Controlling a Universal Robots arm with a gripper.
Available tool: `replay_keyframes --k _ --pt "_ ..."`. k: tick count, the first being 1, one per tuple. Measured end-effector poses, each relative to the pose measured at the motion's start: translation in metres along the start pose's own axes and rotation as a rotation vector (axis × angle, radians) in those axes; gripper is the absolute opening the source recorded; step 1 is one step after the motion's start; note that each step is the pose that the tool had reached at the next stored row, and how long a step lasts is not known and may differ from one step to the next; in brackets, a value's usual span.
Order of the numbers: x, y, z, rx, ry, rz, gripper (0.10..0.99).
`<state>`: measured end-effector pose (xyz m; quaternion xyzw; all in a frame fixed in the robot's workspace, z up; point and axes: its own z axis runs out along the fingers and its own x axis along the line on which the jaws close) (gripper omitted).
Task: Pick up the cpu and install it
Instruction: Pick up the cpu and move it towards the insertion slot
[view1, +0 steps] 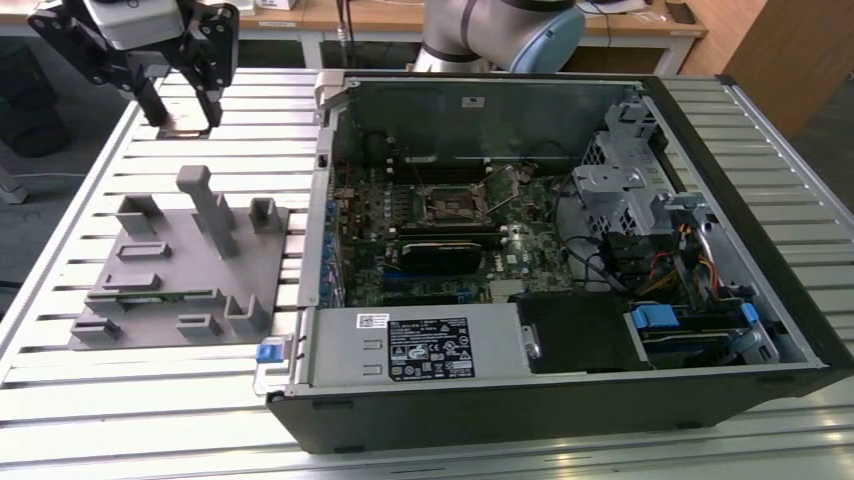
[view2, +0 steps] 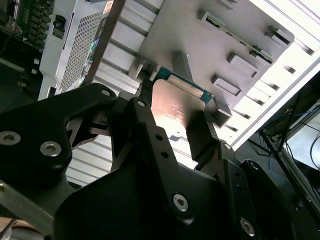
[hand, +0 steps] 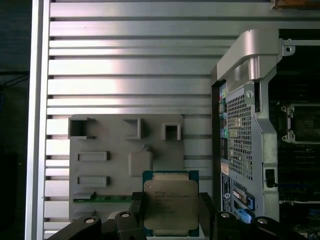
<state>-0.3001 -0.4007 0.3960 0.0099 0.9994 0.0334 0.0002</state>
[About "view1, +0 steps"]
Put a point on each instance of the round coin battery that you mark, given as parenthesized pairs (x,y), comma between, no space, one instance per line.
(526,174)

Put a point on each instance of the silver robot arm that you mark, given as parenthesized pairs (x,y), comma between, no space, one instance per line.
(468,25)

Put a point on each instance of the silver disk bay cage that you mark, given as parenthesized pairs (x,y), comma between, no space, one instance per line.
(604,197)

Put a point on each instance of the green motherboard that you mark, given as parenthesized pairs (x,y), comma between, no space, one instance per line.
(534,220)

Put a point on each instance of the black graphics card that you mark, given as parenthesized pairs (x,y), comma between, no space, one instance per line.
(441,260)

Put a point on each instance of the black PC case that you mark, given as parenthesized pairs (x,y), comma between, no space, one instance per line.
(468,420)

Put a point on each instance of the wooden cabinet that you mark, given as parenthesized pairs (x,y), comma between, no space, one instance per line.
(788,60)

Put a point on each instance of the black RAM slot white clips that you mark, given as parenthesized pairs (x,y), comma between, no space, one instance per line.
(461,173)
(454,232)
(461,162)

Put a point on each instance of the small blue latch clip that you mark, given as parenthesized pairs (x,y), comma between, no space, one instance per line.
(749,314)

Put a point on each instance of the blue case release latch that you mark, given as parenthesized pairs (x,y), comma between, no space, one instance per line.
(269,351)

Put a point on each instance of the silver power supply unit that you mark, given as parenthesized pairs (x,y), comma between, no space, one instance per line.
(341,350)

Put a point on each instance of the black plastic shroud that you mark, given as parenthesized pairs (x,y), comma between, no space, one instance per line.
(574,335)

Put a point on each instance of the black bin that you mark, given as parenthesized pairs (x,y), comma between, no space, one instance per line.
(34,115)

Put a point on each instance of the CPU socket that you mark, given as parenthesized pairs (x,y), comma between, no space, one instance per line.
(457,205)

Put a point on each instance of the green RAM stick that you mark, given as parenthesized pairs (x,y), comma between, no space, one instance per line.
(167,297)

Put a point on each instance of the silver chipset heatsink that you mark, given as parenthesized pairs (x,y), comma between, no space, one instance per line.
(505,290)

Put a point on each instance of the white labelled box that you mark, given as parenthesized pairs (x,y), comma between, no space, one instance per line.
(277,4)

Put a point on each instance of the grey stand foot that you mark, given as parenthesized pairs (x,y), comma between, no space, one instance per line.
(13,192)

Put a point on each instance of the grey parts rack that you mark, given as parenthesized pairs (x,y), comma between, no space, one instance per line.
(257,270)

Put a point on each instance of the CPU with silver top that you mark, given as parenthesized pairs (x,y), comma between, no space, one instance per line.
(187,134)

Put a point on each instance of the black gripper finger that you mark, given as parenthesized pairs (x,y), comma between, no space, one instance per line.
(150,100)
(214,50)

